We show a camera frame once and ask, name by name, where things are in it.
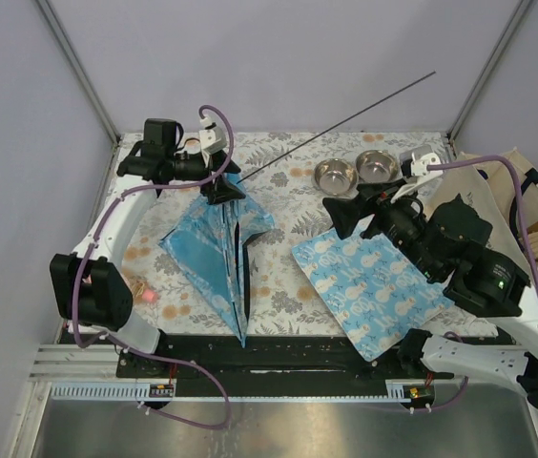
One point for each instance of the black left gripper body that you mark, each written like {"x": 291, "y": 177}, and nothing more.
{"x": 190, "y": 167}

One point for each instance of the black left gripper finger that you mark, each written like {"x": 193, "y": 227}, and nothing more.
{"x": 219, "y": 158}
{"x": 220, "y": 191}

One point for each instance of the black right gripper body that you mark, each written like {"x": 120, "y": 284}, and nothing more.
{"x": 400, "y": 221}

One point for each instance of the blue snowman pet tent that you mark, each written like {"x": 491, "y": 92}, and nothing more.
{"x": 202, "y": 248}

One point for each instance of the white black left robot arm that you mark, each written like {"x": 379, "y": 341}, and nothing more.
{"x": 87, "y": 283}

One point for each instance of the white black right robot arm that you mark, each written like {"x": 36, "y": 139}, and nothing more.
{"x": 449, "y": 247}

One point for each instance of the left steel pet bowl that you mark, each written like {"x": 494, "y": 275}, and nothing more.
{"x": 335, "y": 177}

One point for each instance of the steel pet bowl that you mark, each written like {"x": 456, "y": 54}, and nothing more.
{"x": 377, "y": 166}
{"x": 335, "y": 177}

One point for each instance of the right steel pet bowl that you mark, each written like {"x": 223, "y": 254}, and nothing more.
{"x": 377, "y": 166}

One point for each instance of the blue snowman tent mat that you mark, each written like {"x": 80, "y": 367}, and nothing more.
{"x": 372, "y": 290}

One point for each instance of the pink pet toy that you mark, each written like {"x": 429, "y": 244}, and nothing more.
{"x": 141, "y": 290}

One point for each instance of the floral white tablecloth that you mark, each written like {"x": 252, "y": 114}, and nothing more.
{"x": 282, "y": 300}

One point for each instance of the beige canvas tote bag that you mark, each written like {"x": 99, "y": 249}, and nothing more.
{"x": 487, "y": 187}

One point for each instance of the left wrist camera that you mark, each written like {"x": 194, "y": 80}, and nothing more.
{"x": 212, "y": 141}

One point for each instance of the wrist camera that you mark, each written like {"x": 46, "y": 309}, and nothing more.
{"x": 415, "y": 170}
{"x": 212, "y": 141}

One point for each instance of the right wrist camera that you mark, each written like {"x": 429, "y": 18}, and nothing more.
{"x": 415, "y": 170}

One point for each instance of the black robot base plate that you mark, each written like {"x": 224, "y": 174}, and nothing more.
{"x": 280, "y": 360}

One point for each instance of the white slotted cable duct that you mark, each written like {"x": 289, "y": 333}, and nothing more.
{"x": 139, "y": 391}

